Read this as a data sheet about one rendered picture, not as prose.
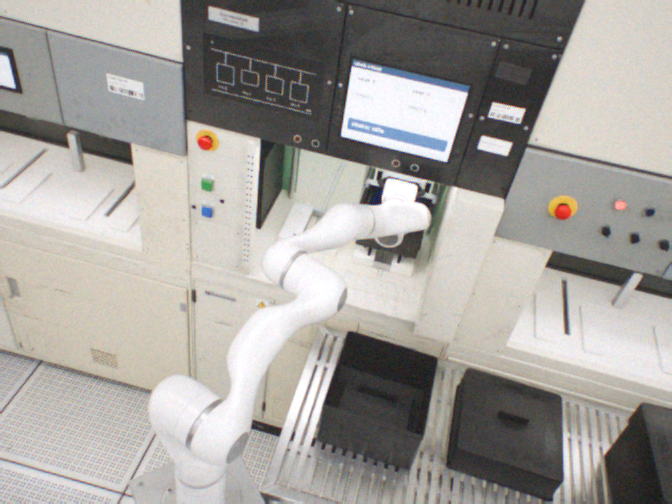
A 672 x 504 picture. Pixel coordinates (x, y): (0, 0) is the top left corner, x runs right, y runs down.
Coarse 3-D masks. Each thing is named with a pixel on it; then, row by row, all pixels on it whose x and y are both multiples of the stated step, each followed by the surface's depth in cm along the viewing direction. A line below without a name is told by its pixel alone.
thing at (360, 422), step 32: (352, 352) 191; (384, 352) 187; (416, 352) 183; (352, 384) 191; (384, 384) 193; (416, 384) 192; (352, 416) 165; (384, 416) 185; (416, 416) 186; (352, 448) 174; (384, 448) 170; (416, 448) 166
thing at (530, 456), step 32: (480, 384) 186; (512, 384) 188; (480, 416) 178; (512, 416) 177; (544, 416) 181; (448, 448) 180; (480, 448) 170; (512, 448) 172; (544, 448) 173; (512, 480) 172; (544, 480) 168
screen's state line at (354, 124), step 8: (352, 120) 159; (360, 120) 159; (352, 128) 161; (360, 128) 160; (368, 128) 160; (376, 128) 159; (384, 128) 159; (392, 128) 158; (384, 136) 160; (392, 136) 160; (400, 136) 159; (408, 136) 159; (416, 136) 158; (424, 136) 158; (416, 144) 159; (424, 144) 159; (432, 144) 158; (440, 144) 158
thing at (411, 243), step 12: (372, 168) 215; (372, 180) 207; (408, 180) 198; (420, 180) 197; (372, 192) 215; (432, 192) 210; (432, 204) 205; (360, 240) 212; (372, 240) 210; (408, 240) 207; (420, 240) 206; (396, 252) 212; (408, 252) 210
